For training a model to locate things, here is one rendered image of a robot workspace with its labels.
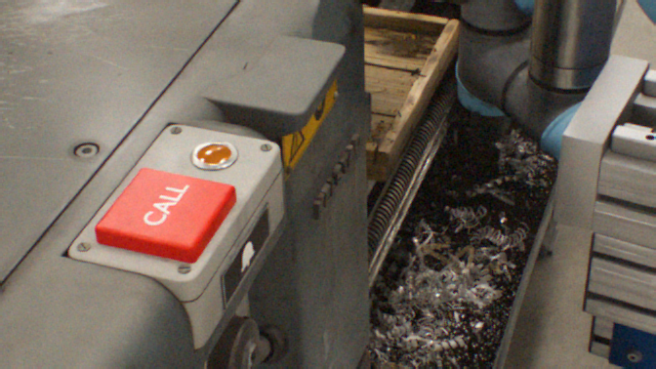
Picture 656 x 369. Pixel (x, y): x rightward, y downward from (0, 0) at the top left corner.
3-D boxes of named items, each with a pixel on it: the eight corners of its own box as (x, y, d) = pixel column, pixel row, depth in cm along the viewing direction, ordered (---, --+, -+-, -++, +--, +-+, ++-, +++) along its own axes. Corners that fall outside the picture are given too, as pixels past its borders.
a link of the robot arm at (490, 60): (496, 143, 132) (503, 53, 125) (440, 93, 140) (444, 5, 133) (558, 123, 134) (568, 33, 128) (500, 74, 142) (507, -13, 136)
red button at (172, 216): (195, 276, 67) (192, 247, 66) (96, 255, 69) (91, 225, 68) (239, 211, 72) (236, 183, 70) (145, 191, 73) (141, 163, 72)
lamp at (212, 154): (224, 176, 74) (223, 165, 73) (191, 170, 74) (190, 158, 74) (237, 156, 75) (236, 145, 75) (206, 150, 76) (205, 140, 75)
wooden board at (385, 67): (389, 183, 137) (389, 153, 134) (97, 127, 147) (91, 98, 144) (459, 48, 159) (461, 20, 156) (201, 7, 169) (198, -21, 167)
